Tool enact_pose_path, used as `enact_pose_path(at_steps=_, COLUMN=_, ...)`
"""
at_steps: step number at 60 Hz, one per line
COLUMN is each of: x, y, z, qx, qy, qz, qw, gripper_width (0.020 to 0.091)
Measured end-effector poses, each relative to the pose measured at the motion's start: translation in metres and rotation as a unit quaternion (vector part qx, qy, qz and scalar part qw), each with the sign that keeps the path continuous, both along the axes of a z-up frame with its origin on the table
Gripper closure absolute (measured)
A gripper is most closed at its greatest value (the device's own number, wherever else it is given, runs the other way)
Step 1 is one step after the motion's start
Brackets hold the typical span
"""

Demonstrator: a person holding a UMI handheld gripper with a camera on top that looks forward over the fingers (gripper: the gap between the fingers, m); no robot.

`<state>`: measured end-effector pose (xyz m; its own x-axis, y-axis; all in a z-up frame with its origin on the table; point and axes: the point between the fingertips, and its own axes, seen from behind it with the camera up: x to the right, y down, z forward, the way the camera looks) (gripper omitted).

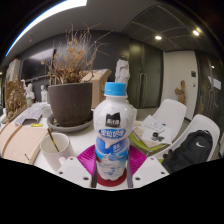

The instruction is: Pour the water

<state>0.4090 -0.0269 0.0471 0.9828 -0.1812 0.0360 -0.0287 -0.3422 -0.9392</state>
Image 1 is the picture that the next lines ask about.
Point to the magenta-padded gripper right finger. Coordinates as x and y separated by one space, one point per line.
150 168

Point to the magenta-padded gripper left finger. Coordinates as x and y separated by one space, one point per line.
76 168

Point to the white blue-capped drink bottle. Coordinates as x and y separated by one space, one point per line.
113 133

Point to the white ceramic mug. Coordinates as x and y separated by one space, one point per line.
56 156

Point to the green seat cushion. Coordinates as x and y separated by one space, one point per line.
138 143

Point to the brown stirring stick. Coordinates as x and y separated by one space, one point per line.
52 140

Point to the flat round red coaster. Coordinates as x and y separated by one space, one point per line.
111 183

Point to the stack of papers and books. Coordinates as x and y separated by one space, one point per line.
151 130

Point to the grey plant saucer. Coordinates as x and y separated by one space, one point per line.
70 128

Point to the black backpack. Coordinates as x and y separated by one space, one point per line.
190 150

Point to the small yellow flat item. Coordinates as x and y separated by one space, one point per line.
36 125

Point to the white chair with papers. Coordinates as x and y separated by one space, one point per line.
173 111

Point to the beige wooden-framed panel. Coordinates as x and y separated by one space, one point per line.
20 143

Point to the small white cup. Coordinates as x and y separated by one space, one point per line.
47 111

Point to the dried plant in grey pot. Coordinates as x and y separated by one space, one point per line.
70 103

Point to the printed paper sheets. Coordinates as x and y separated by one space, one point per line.
31 113

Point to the white chair with backpack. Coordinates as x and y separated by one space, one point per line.
206 123

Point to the small white figurine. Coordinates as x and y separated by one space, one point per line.
30 91
44 94

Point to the brown wooden figure statue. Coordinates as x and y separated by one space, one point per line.
181 93

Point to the cardboard box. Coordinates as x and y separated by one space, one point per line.
98 86

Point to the tall white plaster statue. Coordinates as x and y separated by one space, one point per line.
122 71

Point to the round ceiling light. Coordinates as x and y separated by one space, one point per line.
196 32
158 37

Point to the black wall screen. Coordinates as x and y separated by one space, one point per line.
33 65

